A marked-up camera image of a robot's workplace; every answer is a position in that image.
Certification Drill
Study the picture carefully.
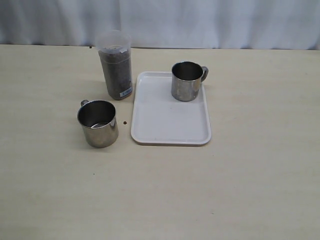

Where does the white curtain backdrop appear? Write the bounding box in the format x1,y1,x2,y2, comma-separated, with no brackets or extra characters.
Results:
0,0,320,50

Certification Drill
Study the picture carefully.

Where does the steel mug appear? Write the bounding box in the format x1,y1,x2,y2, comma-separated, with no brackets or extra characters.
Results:
171,61,209,102
77,99,119,148

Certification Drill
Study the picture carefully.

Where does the white plastic tray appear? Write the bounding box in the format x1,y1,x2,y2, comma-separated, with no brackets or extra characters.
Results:
130,71,212,146

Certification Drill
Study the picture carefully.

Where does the translucent plastic tumbler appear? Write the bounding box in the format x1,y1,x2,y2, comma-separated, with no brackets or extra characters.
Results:
95,30,133,100

